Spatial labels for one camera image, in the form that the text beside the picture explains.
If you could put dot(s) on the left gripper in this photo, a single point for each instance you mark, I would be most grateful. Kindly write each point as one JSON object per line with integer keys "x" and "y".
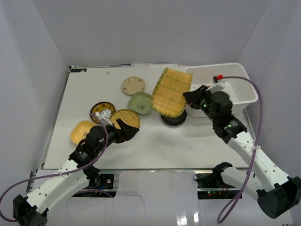
{"x": 121, "y": 133}

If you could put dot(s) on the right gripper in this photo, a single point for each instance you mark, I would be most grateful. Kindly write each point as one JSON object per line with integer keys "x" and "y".
{"x": 193, "y": 98}

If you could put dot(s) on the round bamboo plate green rim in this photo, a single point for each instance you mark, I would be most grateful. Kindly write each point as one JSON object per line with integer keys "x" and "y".
{"x": 129, "y": 117}

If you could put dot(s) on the rectangular bamboo tray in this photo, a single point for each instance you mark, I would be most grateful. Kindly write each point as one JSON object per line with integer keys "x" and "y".
{"x": 167, "y": 97}

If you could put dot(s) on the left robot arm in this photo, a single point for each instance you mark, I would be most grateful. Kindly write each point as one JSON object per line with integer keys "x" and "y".
{"x": 76, "y": 174}

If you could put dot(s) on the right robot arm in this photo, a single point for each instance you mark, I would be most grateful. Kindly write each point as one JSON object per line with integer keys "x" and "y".
{"x": 274, "y": 190}

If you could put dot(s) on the white plastic bin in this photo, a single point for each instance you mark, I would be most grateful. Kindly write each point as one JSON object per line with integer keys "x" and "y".
{"x": 241, "y": 92}

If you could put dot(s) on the black round plate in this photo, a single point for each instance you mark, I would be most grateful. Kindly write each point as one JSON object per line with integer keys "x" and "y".
{"x": 174, "y": 121}

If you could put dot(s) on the green square panda plate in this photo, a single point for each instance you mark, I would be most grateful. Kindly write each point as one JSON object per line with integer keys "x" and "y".
{"x": 140, "y": 102}

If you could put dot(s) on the brown yellow patterned plate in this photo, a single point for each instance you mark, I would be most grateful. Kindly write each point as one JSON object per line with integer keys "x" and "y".
{"x": 99, "y": 107}

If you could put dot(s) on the beige round plate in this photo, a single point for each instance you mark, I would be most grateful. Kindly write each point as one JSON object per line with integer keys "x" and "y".
{"x": 132, "y": 85}

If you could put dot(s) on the yellow square panda plate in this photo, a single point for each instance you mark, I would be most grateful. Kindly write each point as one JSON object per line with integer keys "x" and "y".
{"x": 80, "y": 131}

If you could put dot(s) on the papers behind table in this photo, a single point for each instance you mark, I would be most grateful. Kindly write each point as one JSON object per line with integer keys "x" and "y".
{"x": 156, "y": 65}

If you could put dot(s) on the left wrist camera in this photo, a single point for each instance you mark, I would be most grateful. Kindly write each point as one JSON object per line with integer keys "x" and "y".
{"x": 103, "y": 117}

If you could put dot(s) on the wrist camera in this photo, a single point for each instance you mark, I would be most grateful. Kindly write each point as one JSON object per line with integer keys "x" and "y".
{"x": 219, "y": 84}
{"x": 103, "y": 117}

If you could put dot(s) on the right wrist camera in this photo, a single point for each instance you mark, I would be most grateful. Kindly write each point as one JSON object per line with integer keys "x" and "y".
{"x": 219, "y": 84}

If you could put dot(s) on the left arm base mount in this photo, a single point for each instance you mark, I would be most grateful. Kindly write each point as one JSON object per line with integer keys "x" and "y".
{"x": 101, "y": 187}

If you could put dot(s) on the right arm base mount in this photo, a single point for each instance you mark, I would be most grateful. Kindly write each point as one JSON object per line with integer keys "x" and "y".
{"x": 211, "y": 185}

